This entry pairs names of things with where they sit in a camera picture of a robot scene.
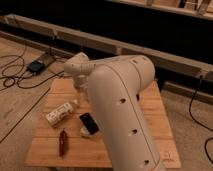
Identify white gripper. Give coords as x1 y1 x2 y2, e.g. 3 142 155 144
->
74 75 99 134

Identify dark red snack packet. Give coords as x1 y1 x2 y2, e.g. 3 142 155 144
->
59 129 67 157

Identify black floor cable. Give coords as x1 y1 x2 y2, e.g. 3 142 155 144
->
0 43 81 90

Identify wooden wall rail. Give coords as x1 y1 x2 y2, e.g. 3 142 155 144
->
0 13 213 105

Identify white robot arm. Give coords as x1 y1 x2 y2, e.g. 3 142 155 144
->
64 53 166 171

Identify black cable right side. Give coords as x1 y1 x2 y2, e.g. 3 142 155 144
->
188 75 213 165

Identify blue power adapter box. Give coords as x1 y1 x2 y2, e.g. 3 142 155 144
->
27 61 45 74

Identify wooden table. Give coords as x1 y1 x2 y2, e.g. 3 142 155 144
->
25 79 181 169

